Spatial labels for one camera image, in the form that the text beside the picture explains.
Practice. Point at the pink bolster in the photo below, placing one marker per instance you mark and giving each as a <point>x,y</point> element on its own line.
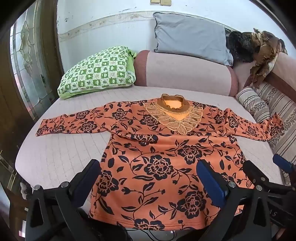
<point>286,67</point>
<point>185,74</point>

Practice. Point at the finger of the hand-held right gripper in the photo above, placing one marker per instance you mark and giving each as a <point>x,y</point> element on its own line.
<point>282,162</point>
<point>252,169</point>

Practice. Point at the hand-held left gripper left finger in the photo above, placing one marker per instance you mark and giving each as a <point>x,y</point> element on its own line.
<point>90,179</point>

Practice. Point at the striped bolster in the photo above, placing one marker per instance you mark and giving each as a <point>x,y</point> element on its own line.
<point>252,104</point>

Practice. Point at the striped pillow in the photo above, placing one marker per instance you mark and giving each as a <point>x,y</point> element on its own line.
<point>285,115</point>

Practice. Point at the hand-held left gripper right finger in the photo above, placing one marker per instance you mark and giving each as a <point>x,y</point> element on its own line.
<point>211,184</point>

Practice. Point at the green checked pillow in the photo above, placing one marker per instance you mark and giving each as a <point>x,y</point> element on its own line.
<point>97,69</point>

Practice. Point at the gold metal frame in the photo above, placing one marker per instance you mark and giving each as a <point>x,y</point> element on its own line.
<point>8,171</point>

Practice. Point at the brown satin cloth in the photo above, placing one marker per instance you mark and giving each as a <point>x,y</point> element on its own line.
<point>266,53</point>

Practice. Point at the orange floral blouse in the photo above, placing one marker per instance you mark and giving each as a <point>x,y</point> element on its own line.
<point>161,148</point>

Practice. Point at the black furry cloth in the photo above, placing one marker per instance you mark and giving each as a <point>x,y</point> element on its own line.
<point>240,46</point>

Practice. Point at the beige wall plate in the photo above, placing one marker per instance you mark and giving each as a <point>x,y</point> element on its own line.
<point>166,2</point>
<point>154,1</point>

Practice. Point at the wooden door with leaded glass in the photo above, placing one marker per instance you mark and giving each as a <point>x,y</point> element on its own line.
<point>30,69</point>

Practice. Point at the grey pillow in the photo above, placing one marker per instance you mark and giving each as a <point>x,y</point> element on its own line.
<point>192,37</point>

